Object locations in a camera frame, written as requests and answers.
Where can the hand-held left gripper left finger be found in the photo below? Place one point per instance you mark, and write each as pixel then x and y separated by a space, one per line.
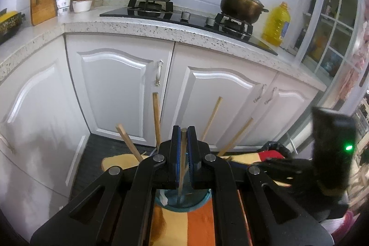
pixel 175 153

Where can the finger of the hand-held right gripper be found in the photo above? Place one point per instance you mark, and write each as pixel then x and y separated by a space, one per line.
pixel 285 166
pixel 297 181

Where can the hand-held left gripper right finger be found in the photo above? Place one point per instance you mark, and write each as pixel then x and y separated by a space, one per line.
pixel 191 153

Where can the floral utensil holder teal lid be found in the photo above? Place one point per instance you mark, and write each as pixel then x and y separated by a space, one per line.
pixel 197 200

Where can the black trash bin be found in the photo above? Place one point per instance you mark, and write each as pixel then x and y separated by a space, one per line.
pixel 274 147

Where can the white ceramic spoon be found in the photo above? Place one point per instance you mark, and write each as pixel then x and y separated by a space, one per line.
pixel 163 200

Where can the red plastic bag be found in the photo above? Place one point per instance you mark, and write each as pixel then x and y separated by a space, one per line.
pixel 337 224

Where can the orange yellow printed blanket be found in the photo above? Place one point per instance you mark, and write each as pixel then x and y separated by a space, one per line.
pixel 199 228

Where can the white kitchen cabinet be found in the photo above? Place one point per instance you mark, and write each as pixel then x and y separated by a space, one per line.
pixel 115 90

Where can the pink cloth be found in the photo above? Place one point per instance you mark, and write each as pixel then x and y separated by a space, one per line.
pixel 356 61

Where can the white glass door cabinet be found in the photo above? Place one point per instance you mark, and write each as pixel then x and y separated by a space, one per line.
pixel 323 18

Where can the yellow cooking oil bottle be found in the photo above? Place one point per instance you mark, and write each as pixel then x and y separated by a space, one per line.
pixel 276 27

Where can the steel stove knob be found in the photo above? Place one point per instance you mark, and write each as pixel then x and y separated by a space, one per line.
pixel 209 21
pixel 186 15

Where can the black burner grate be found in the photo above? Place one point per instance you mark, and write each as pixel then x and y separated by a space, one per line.
pixel 235 27
pixel 150 6

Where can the black glass gas stove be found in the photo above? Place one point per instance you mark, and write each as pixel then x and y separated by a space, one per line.
pixel 121 13

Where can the bronze cooking pot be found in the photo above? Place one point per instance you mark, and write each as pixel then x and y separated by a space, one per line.
pixel 239 9

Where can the speckled stone countertop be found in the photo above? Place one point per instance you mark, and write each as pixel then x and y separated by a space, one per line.
pixel 86 22

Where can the white bowl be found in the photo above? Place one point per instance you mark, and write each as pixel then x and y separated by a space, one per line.
pixel 82 6

